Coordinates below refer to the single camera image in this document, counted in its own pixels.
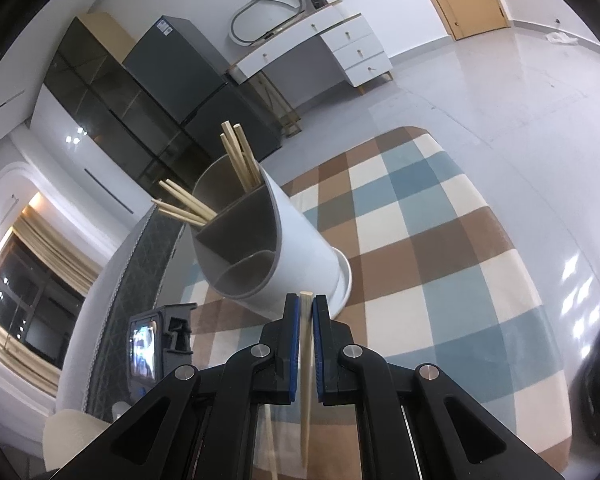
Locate light wooden chopstick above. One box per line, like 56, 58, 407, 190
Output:
298, 291, 315, 467
150, 199, 207, 227
158, 181, 213, 225
233, 123, 265, 186
219, 133, 251, 195
165, 178, 219, 222
221, 120, 258, 192
159, 207, 205, 227

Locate gold metal stool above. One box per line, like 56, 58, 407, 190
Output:
252, 72, 303, 138

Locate grey refrigerator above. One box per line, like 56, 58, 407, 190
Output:
122, 15, 284, 163

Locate dark glass cabinet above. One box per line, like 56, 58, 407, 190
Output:
42, 16, 216, 198

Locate dark window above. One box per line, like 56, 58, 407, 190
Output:
0, 232, 87, 368

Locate white dressing desk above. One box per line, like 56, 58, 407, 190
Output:
227, 0, 394, 97

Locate beige curtain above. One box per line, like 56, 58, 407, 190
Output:
0, 305, 63, 388
10, 200, 103, 297

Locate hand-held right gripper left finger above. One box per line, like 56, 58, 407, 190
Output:
55, 294, 302, 480

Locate plaid tablecloth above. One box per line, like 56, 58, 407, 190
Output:
180, 125, 570, 480

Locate oval mirror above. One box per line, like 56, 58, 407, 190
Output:
228, 0, 312, 46

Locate light wooden cabinet panel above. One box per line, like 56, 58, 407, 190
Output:
86, 10, 137, 56

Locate white grey utensil holder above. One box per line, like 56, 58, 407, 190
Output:
190, 155, 352, 322

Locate cream woven cushion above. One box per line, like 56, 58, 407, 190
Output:
42, 407, 115, 480

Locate white wardrobe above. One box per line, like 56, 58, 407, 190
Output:
30, 85, 153, 221

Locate grey bed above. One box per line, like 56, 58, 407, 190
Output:
55, 204, 193, 423

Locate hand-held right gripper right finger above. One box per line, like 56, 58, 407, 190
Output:
312, 294, 566, 480

